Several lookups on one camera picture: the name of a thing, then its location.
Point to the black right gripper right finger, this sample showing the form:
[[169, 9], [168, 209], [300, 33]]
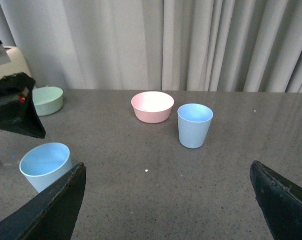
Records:
[[280, 201]]

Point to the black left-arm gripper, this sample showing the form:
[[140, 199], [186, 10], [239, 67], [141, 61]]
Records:
[[17, 111]]

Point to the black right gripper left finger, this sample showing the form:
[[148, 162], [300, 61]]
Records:
[[50, 215]]

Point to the blue cup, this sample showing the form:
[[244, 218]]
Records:
[[193, 124], [44, 164]]

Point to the green bowl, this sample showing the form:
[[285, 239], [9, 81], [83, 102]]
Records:
[[47, 100]]

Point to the white toaster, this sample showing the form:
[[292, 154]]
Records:
[[12, 61]]

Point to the pink bowl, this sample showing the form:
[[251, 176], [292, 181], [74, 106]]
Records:
[[152, 106]]

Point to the grey curtain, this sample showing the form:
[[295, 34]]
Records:
[[193, 45]]

